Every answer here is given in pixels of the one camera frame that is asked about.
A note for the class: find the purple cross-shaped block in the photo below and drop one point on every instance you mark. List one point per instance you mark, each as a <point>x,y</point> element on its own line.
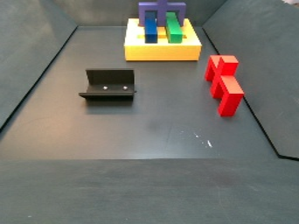
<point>161,7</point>

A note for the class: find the yellow slotted board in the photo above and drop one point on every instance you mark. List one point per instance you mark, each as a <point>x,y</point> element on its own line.
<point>161,51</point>

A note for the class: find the red cross-shaped block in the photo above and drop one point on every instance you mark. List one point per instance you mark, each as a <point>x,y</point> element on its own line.
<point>225,86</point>

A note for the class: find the green bar block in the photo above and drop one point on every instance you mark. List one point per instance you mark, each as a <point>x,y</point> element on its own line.
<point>173,28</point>

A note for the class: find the blue bar block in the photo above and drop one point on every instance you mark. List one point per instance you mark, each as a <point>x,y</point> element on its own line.
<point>150,31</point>

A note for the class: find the black metal bracket holder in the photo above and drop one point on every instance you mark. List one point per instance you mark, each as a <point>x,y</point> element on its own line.
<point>110,83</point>

